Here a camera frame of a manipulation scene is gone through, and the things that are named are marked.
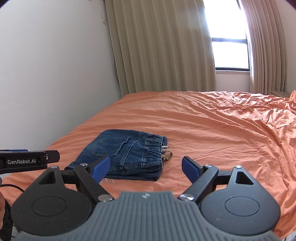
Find beige bedside table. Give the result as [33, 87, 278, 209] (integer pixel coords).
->
[271, 90, 290, 98]

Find black framed window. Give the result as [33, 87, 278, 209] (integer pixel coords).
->
[204, 0, 250, 72]

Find orange bed sheet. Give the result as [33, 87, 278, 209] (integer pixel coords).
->
[0, 89, 296, 239]

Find beige left curtain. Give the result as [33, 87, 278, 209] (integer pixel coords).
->
[105, 1, 216, 96]

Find beige curtain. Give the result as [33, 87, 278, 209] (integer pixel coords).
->
[105, 1, 216, 96]
[240, 1, 287, 95]

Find black cable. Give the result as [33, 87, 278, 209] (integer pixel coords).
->
[0, 184, 25, 241]

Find olive drawstring belt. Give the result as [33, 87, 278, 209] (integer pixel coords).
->
[161, 146, 173, 161]

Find blue denim jeans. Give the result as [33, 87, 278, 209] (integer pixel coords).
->
[65, 130, 168, 181]

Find person's hand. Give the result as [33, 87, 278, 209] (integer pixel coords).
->
[0, 192, 6, 229]

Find beige right curtain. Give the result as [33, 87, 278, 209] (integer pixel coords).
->
[240, 1, 287, 95]

